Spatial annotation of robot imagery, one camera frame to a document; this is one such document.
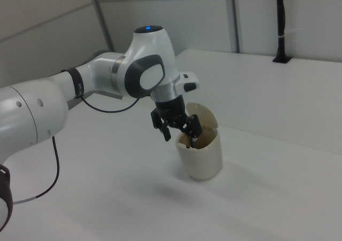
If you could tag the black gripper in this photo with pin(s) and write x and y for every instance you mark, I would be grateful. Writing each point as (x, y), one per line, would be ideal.
(171, 108)

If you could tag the small white trash can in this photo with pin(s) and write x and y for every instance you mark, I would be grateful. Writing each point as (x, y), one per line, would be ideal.
(204, 161)

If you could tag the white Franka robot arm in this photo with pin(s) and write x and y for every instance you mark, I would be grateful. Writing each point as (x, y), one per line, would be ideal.
(40, 110)

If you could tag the black pole with base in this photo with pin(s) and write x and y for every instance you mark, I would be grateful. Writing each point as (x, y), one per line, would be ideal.
(280, 16)

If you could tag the grey partition post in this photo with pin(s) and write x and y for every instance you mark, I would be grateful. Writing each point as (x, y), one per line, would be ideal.
(102, 16)
(233, 16)

